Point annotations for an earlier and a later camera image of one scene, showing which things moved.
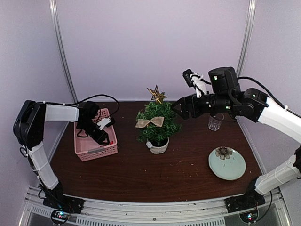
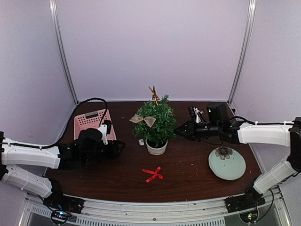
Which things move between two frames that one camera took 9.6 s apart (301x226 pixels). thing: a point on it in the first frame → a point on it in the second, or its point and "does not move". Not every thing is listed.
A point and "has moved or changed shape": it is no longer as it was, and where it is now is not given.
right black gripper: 189,100 → 190,133
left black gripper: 99,138 → 114,153
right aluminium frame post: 247,37 does not move
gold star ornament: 156,95 has moved or changed shape
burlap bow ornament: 157,121 → 150,121
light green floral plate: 226,163 does not move
